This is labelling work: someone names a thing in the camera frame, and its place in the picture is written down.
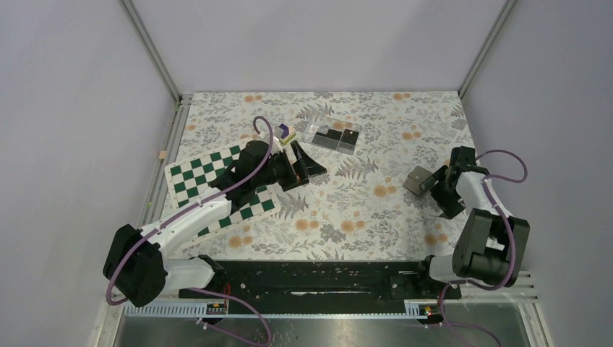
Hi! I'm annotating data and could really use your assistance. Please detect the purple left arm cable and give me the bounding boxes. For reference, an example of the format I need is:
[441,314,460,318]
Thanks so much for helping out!
[105,116,275,347]

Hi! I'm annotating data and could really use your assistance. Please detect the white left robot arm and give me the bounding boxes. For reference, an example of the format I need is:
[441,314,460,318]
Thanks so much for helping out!
[102,140,327,307]

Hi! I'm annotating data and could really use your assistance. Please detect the grey slotted cable duct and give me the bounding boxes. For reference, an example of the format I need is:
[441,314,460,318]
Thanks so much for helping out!
[124,297,440,319]

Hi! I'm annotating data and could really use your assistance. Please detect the grey card holder wallet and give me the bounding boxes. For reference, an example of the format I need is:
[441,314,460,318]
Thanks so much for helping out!
[403,166,434,197]

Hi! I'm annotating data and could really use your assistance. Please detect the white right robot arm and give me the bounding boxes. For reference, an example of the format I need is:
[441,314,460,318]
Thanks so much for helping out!
[408,146,530,298]

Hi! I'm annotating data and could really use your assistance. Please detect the purple yellow cube stack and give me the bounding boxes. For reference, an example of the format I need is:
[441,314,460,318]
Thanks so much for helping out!
[275,124,296,145]

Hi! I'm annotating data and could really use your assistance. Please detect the green white chessboard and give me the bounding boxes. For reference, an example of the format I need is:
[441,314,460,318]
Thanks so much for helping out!
[164,137,282,241]

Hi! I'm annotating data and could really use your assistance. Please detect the floral table cloth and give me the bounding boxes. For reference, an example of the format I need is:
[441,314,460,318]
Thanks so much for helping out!
[176,91,473,260]

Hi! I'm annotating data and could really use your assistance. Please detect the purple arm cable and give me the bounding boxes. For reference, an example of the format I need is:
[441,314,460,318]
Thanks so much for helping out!
[423,149,530,347]
[105,116,275,347]

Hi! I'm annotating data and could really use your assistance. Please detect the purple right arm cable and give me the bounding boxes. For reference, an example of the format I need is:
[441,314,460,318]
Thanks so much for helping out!
[423,149,530,347]

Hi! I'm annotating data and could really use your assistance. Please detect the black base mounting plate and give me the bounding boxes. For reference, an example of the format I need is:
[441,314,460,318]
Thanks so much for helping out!
[179,260,444,305]

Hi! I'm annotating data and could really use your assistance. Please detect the clear acrylic card tray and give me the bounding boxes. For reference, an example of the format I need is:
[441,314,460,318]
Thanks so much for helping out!
[298,116,362,155]

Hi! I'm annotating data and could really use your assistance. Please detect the black credit card right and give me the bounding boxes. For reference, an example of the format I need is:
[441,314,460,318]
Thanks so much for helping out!
[337,129,359,155]

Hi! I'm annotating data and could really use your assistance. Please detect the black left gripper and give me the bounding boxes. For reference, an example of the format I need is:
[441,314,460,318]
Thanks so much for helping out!
[253,141,326,192]

